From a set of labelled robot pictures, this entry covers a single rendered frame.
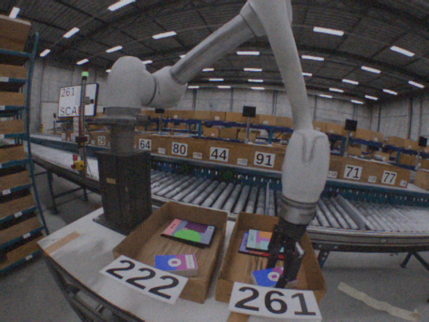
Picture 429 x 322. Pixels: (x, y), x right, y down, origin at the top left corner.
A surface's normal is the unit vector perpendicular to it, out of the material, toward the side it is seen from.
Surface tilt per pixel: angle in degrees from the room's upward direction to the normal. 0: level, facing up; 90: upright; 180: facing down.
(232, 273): 0
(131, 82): 89
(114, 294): 0
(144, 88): 93
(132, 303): 0
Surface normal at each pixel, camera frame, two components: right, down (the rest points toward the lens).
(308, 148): -0.51, -0.02
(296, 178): -0.69, 0.12
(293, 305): 0.12, -0.99
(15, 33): 0.76, 0.64
